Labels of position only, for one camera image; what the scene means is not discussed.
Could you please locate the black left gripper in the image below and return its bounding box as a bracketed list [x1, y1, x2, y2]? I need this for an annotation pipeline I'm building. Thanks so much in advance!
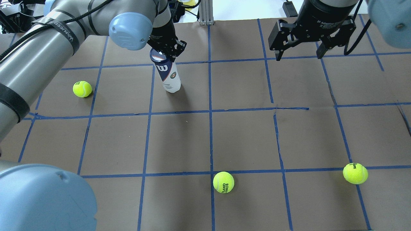
[148, 19, 187, 62]

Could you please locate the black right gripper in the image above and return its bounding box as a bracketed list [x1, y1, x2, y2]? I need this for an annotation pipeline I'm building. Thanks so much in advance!
[268, 0, 357, 61]

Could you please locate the tennis ball can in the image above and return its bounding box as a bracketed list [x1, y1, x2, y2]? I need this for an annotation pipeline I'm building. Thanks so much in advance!
[149, 48, 181, 93]

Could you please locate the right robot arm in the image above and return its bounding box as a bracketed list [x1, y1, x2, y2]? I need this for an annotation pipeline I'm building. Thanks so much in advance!
[268, 0, 411, 61]

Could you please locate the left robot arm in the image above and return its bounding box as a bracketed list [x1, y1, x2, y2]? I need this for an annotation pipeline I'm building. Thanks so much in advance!
[0, 0, 187, 231]

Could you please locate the tennis ball near left gripper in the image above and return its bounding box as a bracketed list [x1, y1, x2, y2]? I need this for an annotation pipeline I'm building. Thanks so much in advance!
[73, 81, 92, 98]

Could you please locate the Roland Garros tennis ball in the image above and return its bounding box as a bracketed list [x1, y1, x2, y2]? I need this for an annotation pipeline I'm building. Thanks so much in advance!
[213, 171, 235, 193]

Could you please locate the Wilson tennis ball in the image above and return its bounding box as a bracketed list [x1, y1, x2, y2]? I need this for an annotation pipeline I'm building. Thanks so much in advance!
[343, 163, 369, 184]

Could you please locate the black power adapter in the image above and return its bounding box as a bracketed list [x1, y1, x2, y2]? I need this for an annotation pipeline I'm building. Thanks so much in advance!
[282, 0, 298, 18]

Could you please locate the aluminium frame post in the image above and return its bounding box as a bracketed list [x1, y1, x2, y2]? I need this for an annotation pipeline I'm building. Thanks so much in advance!
[198, 0, 215, 25]

